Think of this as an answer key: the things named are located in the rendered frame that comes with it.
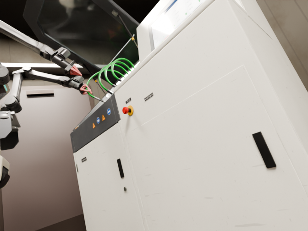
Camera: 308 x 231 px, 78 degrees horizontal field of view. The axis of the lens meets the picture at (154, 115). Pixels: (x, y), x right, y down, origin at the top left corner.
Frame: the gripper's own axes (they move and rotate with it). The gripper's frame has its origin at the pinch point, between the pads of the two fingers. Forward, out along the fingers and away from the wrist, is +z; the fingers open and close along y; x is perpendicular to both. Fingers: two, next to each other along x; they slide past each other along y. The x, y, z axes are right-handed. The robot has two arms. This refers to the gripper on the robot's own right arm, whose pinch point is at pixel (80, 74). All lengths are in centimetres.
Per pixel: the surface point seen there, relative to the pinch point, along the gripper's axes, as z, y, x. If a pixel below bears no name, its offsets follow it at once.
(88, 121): 21.8, -23.2, 7.9
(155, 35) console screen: 28, 35, -36
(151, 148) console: 55, -38, -43
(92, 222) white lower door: 60, -74, 29
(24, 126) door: -58, -12, 174
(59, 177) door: 18, -48, 174
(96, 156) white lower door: 38, -41, 7
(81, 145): 25.6, -34.9, 24.8
